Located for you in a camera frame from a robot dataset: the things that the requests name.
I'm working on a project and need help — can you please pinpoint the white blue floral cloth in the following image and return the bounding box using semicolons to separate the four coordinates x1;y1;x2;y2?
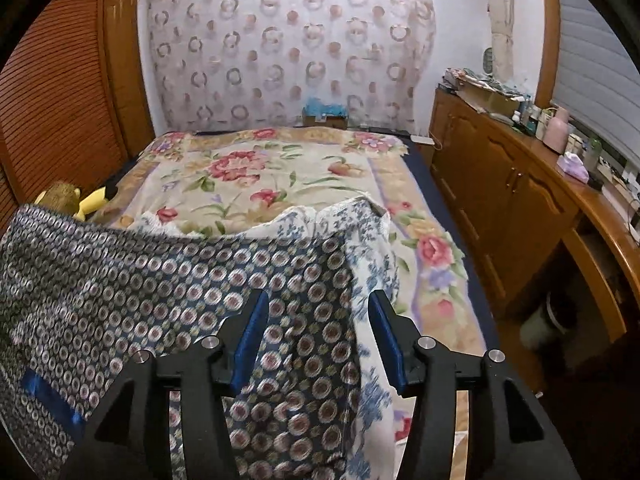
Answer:
140;197;401;480

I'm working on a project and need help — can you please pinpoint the navy patterned pajama top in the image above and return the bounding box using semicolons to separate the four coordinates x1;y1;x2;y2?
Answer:
0;202;363;480

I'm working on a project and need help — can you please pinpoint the floral blanket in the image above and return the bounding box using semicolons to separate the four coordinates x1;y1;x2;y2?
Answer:
100;127;488;441

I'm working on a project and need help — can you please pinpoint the yellow plush toy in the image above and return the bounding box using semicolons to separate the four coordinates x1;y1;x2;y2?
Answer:
72;186;108;221

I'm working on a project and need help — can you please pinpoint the wooden cabinet desk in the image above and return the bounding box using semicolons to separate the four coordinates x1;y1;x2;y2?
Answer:
429;87;640;356

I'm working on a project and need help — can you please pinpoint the gold patterned cloth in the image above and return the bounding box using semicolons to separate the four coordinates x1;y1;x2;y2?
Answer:
34;180;82;211

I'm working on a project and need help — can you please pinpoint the white waste bin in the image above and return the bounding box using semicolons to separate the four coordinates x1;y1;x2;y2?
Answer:
520;290;571;351

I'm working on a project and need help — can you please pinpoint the brown box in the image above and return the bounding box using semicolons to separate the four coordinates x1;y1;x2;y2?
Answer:
302;112;348;129

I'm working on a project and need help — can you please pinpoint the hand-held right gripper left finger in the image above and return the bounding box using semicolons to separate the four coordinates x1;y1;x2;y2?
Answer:
60;287;271;480

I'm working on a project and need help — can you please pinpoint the grey window blind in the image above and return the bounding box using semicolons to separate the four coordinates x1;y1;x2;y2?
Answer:
550;0;640;161

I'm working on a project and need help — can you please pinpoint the pink bottle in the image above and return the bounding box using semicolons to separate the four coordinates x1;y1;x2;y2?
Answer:
543;106;571;153

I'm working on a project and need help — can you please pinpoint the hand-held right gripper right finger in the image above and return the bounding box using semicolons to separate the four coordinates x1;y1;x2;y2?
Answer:
367;290;581;480

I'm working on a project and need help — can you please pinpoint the beige window curtain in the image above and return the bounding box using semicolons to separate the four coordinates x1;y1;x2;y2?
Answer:
487;0;516;86

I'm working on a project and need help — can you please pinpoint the purple cloth bundle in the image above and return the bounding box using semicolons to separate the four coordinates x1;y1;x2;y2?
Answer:
556;153;591;182

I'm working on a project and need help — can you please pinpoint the cardboard box of clutter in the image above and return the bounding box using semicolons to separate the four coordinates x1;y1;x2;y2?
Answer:
442;66;523;113

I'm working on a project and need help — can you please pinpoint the circle patterned sheer curtain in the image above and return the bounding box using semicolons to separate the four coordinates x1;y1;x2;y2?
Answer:
140;0;436;133

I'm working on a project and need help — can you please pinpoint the light blue cloth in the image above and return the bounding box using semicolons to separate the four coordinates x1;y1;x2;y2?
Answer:
304;95;348;117

